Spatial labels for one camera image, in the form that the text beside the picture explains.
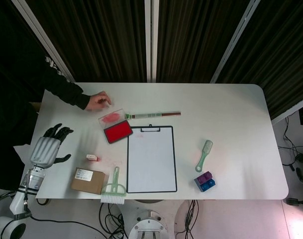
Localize person bare hand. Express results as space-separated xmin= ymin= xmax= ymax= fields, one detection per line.
xmin=84 ymin=91 xmax=112 ymax=112

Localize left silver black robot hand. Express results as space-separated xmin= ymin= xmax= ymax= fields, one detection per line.
xmin=29 ymin=123 xmax=74 ymax=168

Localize red ink pad clear lid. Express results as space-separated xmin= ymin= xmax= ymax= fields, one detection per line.
xmin=98 ymin=108 xmax=133 ymax=144

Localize brown cardboard box white label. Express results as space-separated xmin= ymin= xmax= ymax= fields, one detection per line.
xmin=70 ymin=167 xmax=109 ymax=195

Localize wide green brush white bristles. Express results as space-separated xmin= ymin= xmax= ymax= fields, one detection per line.
xmin=100 ymin=166 xmax=127 ymax=205

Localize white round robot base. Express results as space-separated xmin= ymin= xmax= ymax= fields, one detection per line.
xmin=128 ymin=210 xmax=170 ymax=239

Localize black sleeved person forearm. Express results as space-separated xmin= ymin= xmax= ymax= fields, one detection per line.
xmin=41 ymin=72 xmax=91 ymax=110

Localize black clipboard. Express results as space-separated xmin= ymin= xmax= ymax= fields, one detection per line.
xmin=126 ymin=123 xmax=178 ymax=194

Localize brown chopsticks in paper sleeve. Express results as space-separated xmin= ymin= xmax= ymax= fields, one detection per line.
xmin=131 ymin=112 xmax=182 ymax=119

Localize person in black clothes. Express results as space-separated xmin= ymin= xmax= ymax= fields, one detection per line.
xmin=0 ymin=42 xmax=75 ymax=190

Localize dark pleated curtain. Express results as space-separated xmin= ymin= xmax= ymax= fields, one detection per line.
xmin=0 ymin=0 xmax=303 ymax=120

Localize white paper sheet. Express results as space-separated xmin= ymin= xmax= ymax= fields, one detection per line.
xmin=128 ymin=127 xmax=176 ymax=192

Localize narrow green brush white bristles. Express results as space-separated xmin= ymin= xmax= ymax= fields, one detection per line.
xmin=195 ymin=139 xmax=213 ymax=173

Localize purple toy building block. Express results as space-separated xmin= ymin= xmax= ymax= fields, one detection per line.
xmin=197 ymin=171 xmax=214 ymax=184

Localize blue toy building block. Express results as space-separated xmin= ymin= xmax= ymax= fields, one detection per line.
xmin=194 ymin=177 xmax=217 ymax=193

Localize white partition beam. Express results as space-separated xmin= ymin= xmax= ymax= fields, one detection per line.
xmin=270 ymin=98 xmax=303 ymax=125

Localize white metal frame post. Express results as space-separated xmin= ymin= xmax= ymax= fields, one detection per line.
xmin=144 ymin=0 xmax=160 ymax=83
xmin=11 ymin=0 xmax=76 ymax=82
xmin=210 ymin=0 xmax=261 ymax=84

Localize black floor cable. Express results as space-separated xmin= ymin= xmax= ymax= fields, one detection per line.
xmin=99 ymin=203 xmax=128 ymax=239
xmin=183 ymin=200 xmax=200 ymax=235

